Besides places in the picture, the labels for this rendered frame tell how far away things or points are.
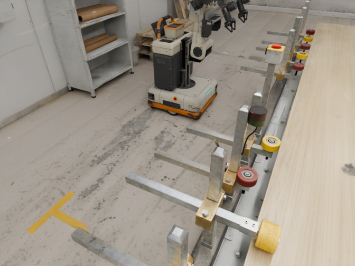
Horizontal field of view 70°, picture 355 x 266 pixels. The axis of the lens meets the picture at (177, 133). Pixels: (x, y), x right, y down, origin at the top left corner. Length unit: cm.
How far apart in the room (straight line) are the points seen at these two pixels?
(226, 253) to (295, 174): 41
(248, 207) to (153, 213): 90
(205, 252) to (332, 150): 68
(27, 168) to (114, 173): 80
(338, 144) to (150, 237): 128
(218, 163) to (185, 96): 212
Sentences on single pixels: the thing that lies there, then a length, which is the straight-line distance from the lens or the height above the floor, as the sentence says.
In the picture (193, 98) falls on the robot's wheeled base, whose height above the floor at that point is 28.
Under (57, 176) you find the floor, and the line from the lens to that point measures 247.
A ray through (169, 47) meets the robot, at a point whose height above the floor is 78.
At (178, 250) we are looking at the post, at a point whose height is 109.
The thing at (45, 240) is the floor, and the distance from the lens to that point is 208.
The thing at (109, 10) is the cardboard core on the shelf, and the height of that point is 95.
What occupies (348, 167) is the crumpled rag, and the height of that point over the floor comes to 91.
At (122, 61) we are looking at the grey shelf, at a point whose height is 16.
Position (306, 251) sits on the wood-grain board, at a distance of 89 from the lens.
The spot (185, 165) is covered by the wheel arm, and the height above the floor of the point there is 85.
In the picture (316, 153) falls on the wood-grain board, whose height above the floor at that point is 90.
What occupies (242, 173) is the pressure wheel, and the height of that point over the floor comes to 91.
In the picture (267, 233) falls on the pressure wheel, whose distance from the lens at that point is 79.
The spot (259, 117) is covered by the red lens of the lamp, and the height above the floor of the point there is 116.
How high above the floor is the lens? 162
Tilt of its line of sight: 37 degrees down
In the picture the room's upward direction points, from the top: straight up
